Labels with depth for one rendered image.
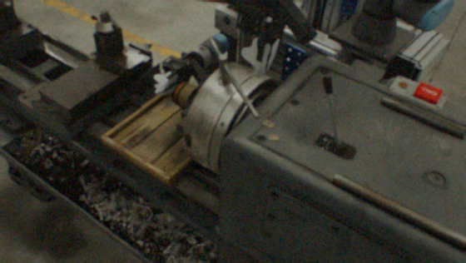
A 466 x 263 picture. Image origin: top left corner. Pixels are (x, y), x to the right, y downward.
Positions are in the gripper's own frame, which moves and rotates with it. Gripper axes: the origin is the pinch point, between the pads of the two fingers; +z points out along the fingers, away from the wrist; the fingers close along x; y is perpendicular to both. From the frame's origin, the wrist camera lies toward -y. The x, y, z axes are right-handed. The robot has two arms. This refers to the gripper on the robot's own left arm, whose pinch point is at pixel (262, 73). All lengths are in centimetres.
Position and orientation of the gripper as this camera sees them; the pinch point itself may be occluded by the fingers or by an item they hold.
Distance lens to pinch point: 95.7
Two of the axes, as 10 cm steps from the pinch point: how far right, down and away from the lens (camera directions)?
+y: -8.2, -4.3, 3.9
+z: -1.9, 8.3, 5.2
